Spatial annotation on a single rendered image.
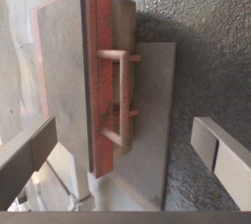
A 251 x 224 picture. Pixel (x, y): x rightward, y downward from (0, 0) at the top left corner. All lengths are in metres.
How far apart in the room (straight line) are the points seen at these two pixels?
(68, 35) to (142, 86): 0.16
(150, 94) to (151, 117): 0.05
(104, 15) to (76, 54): 0.07
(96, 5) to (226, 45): 0.18
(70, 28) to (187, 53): 0.18
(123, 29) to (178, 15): 0.09
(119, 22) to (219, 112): 0.21
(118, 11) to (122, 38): 0.04
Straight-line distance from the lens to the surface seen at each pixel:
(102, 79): 0.28
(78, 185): 0.64
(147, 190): 0.46
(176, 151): 0.36
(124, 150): 0.38
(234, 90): 0.28
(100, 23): 0.27
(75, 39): 0.29
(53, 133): 0.17
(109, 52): 0.24
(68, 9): 0.31
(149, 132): 0.38
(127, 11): 0.33
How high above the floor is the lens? 0.27
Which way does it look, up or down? 39 degrees down
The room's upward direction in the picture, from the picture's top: 103 degrees counter-clockwise
